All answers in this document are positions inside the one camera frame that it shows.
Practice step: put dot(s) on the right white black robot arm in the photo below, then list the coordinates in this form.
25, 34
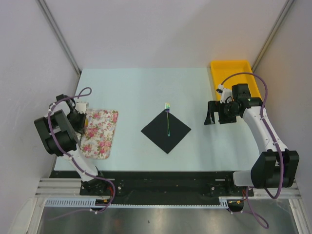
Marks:
276, 165

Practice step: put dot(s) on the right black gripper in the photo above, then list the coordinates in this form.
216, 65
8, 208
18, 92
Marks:
214, 106

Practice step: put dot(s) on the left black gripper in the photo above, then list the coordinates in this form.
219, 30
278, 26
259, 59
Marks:
80, 127

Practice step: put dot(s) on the yellow plastic bin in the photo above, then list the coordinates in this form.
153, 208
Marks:
222, 69

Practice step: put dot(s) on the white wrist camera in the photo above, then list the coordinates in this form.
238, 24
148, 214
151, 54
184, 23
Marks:
225, 94
81, 107

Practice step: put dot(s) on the white slotted cable duct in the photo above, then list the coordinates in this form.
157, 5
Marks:
70, 202

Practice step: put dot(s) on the floral pattern tray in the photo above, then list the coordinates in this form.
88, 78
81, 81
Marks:
97, 140

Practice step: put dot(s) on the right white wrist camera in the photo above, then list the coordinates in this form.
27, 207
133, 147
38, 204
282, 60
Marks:
225, 94

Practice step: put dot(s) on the aluminium frame rail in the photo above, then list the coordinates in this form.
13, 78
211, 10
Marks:
58, 187

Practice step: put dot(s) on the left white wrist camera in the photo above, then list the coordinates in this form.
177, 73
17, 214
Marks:
81, 107

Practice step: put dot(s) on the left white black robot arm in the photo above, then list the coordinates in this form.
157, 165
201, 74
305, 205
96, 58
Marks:
59, 132

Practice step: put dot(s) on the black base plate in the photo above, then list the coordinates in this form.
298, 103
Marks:
165, 188

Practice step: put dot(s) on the iridescent rainbow fork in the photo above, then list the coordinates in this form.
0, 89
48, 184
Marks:
167, 110

